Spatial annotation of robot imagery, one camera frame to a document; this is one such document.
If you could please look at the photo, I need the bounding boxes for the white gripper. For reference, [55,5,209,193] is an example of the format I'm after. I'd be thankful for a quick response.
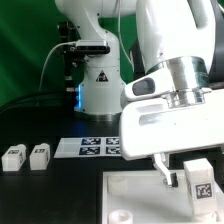
[119,90,224,188]

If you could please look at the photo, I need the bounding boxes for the white square tabletop tray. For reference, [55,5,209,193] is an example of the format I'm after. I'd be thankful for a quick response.
[100,169,224,224]

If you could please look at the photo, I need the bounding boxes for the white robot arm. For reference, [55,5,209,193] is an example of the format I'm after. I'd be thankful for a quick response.
[55,0,224,186]

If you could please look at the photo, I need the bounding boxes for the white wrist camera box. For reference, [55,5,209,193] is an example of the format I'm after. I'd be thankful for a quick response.
[120,68,173,108]

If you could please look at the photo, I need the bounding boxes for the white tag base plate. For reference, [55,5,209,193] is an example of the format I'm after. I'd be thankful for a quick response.
[54,137,121,158]

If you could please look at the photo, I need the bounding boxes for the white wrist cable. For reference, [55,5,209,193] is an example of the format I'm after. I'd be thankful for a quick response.
[117,0,136,73]

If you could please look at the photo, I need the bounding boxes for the black floor cables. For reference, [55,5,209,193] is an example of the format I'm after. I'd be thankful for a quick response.
[0,89,78,116]

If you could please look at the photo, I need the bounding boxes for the grey mounted camera bar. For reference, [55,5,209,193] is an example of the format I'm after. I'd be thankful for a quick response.
[75,40,110,54]

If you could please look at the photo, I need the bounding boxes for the white camera cable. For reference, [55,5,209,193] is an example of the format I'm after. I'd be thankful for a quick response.
[38,42,78,93]

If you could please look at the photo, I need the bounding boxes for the black camera stand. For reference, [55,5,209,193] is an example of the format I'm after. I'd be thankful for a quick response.
[57,21,84,109]

